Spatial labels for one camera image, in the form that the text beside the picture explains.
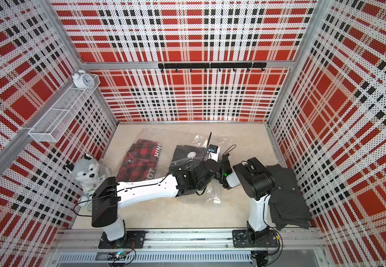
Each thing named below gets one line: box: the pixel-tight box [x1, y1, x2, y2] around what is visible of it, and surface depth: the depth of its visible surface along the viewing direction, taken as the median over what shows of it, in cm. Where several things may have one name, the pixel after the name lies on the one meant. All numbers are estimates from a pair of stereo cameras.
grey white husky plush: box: [65, 153, 112, 206], surface depth 79 cm
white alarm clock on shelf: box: [72, 69, 95, 89], surface depth 83 cm
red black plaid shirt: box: [115, 138, 162, 183], surface depth 100 cm
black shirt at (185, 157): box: [169, 144, 210, 176], surface depth 97 cm
